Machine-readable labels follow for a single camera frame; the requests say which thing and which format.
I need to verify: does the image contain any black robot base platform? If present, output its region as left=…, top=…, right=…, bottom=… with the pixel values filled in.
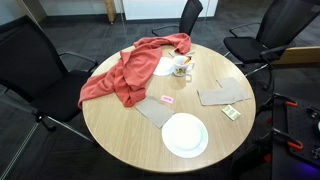
left=271, top=93, right=320, bottom=180

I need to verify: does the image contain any pink sticky label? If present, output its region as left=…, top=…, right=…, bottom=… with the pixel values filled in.
left=160, top=94, right=175, bottom=105

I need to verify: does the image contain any white mug with floral print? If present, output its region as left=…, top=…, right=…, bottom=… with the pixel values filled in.
left=172, top=55, right=196, bottom=78

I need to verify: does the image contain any red cloth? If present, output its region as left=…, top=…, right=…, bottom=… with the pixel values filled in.
left=77, top=32, right=192, bottom=110

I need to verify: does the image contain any large white plate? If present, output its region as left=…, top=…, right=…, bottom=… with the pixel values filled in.
left=161, top=112, right=210, bottom=159

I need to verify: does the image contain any small white tag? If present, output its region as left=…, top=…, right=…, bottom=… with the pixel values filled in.
left=221, top=104, right=242, bottom=122

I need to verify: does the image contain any black mesh office chair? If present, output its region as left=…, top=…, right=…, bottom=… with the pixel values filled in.
left=0, top=14, right=99, bottom=144
left=151, top=0, right=204, bottom=38
left=223, top=0, right=320, bottom=92

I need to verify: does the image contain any white cabinet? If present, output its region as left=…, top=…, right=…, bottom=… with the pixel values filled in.
left=121, top=0, right=219, bottom=21

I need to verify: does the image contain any beige wooden desk panel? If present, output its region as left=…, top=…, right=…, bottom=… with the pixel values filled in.
left=271, top=45, right=320, bottom=66

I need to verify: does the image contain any light wooden post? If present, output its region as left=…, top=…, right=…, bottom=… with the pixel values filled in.
left=103, top=0, right=117, bottom=25

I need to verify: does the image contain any black clamp with orange handle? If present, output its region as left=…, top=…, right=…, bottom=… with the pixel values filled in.
left=258, top=127, right=305, bottom=152
left=258, top=92, right=299, bottom=116

